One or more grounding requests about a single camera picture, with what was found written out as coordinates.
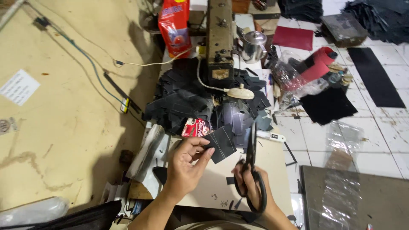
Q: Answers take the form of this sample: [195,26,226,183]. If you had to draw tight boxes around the person's left hand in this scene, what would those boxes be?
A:
[166,137,215,196]

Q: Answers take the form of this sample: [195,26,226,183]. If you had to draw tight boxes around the person's right hand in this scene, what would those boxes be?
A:
[232,161,272,212]

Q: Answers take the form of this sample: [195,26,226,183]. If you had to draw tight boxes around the black scissors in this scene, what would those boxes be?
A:
[234,121,268,214]

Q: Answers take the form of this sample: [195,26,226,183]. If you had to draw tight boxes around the black marked fabric piece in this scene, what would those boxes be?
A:
[203,125,238,164]

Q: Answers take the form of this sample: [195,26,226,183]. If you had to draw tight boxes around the cardboard work board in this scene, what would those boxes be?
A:
[128,126,294,218]

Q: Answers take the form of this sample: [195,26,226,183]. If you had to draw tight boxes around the white utility knife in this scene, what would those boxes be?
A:
[256,130,287,143]

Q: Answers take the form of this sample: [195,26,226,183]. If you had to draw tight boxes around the red snack wrapper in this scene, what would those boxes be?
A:
[181,118,212,138]

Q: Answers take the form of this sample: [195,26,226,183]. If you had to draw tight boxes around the cream lamp head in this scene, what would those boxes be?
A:
[226,84,255,100]

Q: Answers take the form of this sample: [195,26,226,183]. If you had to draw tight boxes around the pile of black fabric pieces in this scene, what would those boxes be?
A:
[143,58,275,151]

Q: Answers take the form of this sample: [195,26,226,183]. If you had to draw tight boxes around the silver plastic wrap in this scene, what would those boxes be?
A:
[126,124,166,183]

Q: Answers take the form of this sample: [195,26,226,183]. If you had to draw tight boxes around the clear crumpled plastic bag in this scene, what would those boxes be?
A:
[270,50,330,111]

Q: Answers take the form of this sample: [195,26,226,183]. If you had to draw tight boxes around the black fabric sheet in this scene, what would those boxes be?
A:
[299,87,359,126]

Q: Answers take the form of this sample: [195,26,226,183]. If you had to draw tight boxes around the dark board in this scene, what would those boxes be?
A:
[300,165,409,230]

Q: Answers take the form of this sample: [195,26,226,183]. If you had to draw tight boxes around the steel mug with lid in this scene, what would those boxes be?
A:
[240,31,268,64]

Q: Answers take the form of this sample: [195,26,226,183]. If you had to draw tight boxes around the red fabric roll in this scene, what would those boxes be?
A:
[299,47,338,83]

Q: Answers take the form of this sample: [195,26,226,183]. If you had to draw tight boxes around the old sewing machine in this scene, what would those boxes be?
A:
[204,0,237,87]

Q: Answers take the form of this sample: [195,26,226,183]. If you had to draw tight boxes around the maroon sheet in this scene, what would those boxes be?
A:
[272,26,314,52]

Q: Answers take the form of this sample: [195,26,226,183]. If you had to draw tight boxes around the red snack bag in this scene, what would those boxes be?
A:
[158,0,193,59]

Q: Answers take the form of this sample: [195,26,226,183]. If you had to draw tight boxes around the long black fabric strip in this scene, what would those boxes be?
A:
[347,47,406,108]

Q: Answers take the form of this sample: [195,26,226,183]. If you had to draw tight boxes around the stack of black sheets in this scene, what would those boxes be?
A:
[277,0,324,23]

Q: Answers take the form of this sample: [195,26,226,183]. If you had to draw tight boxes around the grey box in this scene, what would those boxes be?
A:
[320,13,369,48]

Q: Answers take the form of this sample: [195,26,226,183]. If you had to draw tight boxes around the heap of black material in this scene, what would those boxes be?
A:
[341,0,409,45]

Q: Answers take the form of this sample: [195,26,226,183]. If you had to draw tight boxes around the white paper note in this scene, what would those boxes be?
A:
[0,69,41,107]

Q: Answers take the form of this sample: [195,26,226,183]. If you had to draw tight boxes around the cable on wall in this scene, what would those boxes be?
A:
[33,17,195,119]

